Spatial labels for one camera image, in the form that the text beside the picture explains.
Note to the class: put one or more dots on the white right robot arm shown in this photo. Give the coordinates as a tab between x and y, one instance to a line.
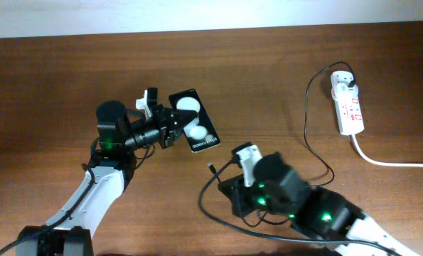
315	212

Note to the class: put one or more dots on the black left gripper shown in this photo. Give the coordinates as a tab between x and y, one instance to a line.
168	129

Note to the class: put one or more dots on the black Samsung Galaxy phone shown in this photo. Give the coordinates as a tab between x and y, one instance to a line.
200	133

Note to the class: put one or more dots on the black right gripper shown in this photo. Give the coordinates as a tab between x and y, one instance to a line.
242	194

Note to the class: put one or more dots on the white USB charger plug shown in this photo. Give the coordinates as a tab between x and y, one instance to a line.
341	91

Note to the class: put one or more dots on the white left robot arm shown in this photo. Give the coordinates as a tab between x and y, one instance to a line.
107	174

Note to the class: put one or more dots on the white power strip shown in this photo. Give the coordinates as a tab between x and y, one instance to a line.
348	112

